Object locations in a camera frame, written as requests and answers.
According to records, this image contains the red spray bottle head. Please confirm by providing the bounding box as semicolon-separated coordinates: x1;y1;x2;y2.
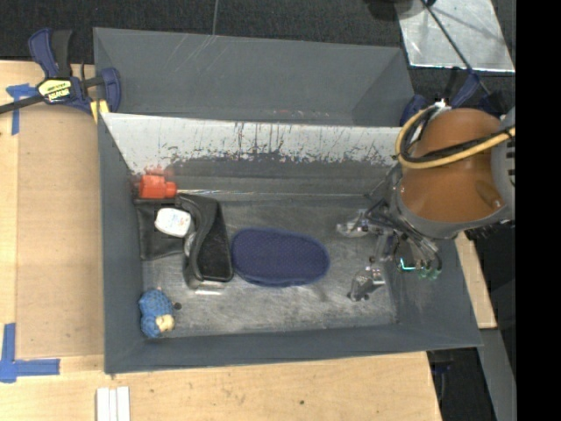
132;170;179;201

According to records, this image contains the grey metal bin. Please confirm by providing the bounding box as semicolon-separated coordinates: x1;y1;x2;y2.
91;26;484;375

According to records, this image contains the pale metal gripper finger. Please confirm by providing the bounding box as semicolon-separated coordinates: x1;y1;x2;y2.
336;209;374;239
348;265;387;303

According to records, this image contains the blue toy animal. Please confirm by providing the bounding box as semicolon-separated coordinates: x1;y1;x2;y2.
138;287;182;339

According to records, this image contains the white printed bottle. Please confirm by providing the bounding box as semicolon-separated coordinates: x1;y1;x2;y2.
153;207;193;238

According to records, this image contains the pale wood board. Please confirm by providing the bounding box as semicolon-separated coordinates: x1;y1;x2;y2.
14;61;106;361

